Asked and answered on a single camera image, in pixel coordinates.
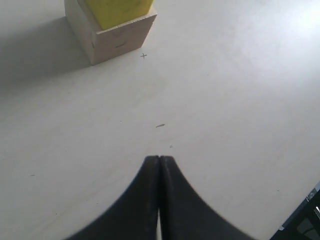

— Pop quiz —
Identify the yellow cube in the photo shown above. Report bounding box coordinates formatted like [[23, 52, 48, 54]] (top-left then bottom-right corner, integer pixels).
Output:
[[85, 0, 153, 30]]

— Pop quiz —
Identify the dark object at table edge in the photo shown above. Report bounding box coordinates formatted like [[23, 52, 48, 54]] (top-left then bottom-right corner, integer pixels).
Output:
[[270, 183, 320, 240]]

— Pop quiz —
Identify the large wooden cube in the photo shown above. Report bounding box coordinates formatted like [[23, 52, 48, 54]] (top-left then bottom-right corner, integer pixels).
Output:
[[64, 0, 157, 66]]

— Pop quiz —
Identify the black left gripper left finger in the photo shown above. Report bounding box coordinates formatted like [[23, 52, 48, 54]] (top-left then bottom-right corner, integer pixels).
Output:
[[68, 156, 160, 240]]

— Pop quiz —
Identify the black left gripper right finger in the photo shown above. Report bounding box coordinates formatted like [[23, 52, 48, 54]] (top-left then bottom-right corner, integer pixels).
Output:
[[158, 156, 252, 240]]

